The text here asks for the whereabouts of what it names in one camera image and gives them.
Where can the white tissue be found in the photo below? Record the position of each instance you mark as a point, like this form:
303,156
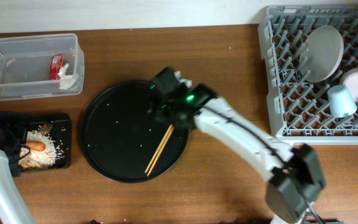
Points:
67,82

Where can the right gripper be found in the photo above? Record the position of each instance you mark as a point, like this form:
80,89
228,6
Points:
162,109

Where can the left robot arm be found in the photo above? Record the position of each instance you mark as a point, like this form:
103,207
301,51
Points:
12,206

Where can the red snack wrapper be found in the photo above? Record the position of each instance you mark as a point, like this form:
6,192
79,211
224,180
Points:
55,65

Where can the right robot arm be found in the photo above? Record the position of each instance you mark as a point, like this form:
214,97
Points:
294,176

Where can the brown food scrap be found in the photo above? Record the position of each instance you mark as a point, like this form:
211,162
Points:
45,129

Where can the grey dishwasher rack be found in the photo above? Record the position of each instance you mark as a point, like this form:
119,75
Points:
298,110

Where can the orange carrot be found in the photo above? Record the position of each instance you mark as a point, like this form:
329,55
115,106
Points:
36,146

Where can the pile of rice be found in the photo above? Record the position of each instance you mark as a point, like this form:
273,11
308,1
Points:
44,159

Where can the light blue cup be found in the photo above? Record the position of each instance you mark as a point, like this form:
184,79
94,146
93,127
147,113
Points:
342,102

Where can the clear plastic bin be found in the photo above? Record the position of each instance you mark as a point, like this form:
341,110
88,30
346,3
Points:
25,61

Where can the white plate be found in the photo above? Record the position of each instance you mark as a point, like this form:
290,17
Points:
322,54

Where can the black rectangular tray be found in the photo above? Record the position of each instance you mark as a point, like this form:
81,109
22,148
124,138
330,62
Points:
61,133

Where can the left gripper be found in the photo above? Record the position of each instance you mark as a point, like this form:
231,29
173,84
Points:
8,121

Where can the round black tray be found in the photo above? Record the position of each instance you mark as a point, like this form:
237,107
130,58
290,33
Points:
118,139

